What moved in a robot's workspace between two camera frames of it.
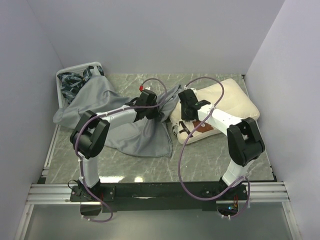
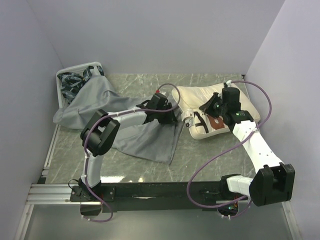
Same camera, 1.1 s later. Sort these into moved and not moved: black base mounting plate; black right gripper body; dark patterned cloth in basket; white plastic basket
Moved: black right gripper body
Not moved: black base mounting plate; white plastic basket; dark patterned cloth in basket
